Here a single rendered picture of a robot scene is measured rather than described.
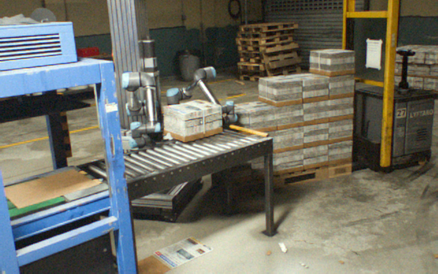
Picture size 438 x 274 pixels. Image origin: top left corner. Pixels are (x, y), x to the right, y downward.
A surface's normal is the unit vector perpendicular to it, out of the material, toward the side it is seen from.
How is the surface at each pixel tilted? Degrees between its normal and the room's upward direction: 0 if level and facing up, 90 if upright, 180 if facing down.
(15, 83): 90
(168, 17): 90
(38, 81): 90
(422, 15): 90
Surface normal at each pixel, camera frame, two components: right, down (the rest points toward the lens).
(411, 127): 0.35, 0.23
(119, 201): 0.63, 0.17
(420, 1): -0.77, 0.21
